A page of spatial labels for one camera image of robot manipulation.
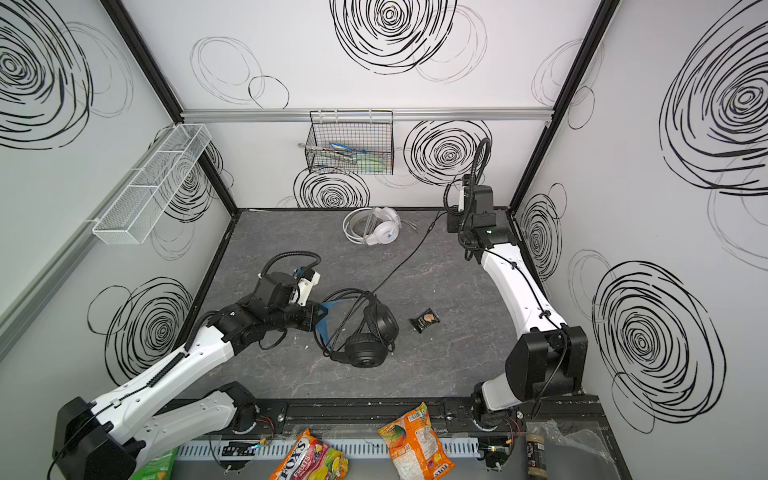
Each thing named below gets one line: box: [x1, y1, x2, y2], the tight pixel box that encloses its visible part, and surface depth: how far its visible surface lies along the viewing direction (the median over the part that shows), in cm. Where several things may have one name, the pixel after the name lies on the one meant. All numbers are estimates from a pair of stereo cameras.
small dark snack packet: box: [408, 307, 440, 334], surface depth 91 cm
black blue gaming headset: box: [314, 288, 399, 368], surface depth 66 cm
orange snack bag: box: [378, 402, 456, 480], surface depth 69 cm
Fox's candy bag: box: [269, 429, 349, 480], surface depth 67 cm
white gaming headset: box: [342, 207, 419, 246], surface depth 111 cm
